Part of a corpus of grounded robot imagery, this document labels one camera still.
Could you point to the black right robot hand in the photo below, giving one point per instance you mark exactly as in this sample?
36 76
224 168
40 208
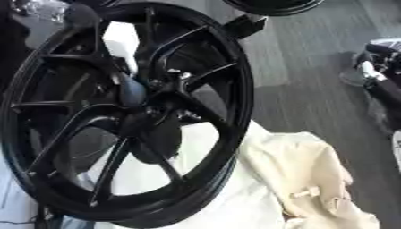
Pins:
385 86

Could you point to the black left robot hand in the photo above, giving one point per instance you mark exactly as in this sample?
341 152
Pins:
121 41

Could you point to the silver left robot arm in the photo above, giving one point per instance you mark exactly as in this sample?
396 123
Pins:
39 21

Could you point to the white pin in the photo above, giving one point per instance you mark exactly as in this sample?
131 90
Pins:
307 192

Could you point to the black spoked wheel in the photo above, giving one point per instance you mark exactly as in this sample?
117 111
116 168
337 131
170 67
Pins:
219 143

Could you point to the black stand bracket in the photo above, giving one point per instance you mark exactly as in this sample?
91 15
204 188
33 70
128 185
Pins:
245 25

